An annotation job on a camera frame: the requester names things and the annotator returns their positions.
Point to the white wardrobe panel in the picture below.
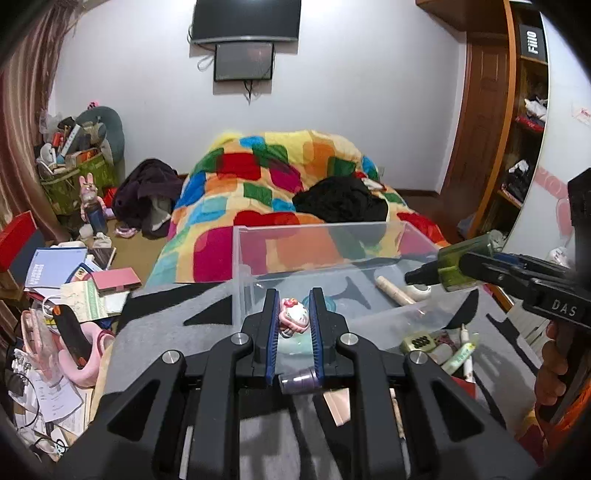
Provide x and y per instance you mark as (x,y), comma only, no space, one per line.
(563,115)

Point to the wooden door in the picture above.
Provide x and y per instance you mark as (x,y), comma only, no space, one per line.
(480,115)

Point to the pink flat box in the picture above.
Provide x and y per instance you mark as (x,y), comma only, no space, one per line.
(115,279)

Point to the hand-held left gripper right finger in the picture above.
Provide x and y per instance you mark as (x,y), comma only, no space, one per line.
(316,332)

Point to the person's right hand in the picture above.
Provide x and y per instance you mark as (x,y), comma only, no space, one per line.
(551,369)

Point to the white tape roll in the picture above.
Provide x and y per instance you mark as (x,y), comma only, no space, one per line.
(421,290)

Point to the green bottle with black cap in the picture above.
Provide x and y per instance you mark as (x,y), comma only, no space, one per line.
(455,265)

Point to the green and white booklet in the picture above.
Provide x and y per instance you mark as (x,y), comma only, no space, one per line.
(87,300)

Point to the black and orange cutter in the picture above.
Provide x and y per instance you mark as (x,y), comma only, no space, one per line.
(71,334)

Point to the small wall monitor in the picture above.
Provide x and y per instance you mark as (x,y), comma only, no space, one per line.
(244,60)

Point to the blue notebook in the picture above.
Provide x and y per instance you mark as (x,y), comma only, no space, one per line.
(51,267)

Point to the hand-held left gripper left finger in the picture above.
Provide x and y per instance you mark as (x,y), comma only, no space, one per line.
(272,332)

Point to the clear plastic storage box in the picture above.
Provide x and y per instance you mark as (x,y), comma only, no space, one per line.
(258,258)

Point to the loose white papers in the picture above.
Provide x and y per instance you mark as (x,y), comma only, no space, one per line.
(51,397)

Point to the red box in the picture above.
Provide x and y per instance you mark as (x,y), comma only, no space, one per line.
(16,237)

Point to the green button device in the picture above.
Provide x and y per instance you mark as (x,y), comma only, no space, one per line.
(418,342)

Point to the pink cat figurine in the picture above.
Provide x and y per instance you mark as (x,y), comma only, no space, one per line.
(293,316)

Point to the white pen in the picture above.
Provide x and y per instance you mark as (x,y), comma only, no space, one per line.
(467,369)

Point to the green storage bag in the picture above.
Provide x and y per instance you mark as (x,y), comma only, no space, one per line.
(74,184)

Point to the black cloth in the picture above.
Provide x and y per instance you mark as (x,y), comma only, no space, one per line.
(341,198)

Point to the pink plastic object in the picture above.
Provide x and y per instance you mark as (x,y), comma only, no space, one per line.
(92,364)

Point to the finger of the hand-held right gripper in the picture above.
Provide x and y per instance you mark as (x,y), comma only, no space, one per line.
(489,272)
(510,261)

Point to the colourful patchwork blanket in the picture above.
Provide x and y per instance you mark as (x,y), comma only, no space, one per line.
(240,184)

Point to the green tube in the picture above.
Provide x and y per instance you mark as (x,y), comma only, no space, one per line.
(455,360)

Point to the pink rabbit figure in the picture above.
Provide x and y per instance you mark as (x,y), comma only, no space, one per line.
(92,203)

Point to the dark purple clothes pile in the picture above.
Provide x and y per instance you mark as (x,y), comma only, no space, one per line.
(147,184)

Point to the grey neck pillow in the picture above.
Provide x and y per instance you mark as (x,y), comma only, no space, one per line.
(113,129)

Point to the purple bottle with black cap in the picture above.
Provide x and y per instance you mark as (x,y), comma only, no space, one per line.
(300,382)

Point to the wooden bookshelf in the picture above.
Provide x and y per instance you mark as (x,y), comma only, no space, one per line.
(526,138)

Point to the striped curtain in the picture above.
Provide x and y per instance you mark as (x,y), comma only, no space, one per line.
(23,138)

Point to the grey and black blanket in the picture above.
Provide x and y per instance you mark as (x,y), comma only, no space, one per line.
(175,323)

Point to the wall television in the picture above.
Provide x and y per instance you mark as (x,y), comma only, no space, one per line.
(247,18)

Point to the cream tube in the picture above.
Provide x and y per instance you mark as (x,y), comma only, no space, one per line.
(395,290)

